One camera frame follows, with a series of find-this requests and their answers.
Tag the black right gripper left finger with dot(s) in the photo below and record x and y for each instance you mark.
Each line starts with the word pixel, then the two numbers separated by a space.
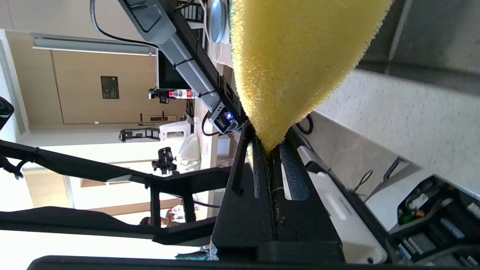
pixel 243 228

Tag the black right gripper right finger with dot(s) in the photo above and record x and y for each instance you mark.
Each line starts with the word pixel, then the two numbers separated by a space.
pixel 307 228

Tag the yellow green sponge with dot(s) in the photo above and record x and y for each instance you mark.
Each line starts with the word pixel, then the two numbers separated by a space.
pixel 292 56

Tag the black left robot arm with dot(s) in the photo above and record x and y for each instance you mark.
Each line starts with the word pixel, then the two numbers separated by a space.
pixel 187 63

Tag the white black robot chassis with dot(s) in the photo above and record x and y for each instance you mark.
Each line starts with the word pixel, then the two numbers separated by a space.
pixel 337 210

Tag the white plastic bag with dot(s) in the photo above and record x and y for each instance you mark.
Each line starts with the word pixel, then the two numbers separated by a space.
pixel 189 148

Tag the red label water bottle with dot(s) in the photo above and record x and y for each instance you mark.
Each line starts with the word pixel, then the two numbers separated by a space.
pixel 182 93

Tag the black computer monitor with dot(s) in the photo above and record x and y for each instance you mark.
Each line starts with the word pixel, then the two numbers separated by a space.
pixel 168 75

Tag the black door sign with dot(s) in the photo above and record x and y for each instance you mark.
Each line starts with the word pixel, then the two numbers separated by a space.
pixel 110 87

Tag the beige wooden door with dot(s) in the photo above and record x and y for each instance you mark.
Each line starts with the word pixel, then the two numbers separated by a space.
pixel 82 108

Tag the black camera on tripod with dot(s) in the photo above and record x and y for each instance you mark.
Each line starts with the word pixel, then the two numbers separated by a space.
pixel 165 161

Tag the black robot torso frame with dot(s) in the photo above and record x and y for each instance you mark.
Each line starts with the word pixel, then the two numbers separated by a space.
pixel 75 165

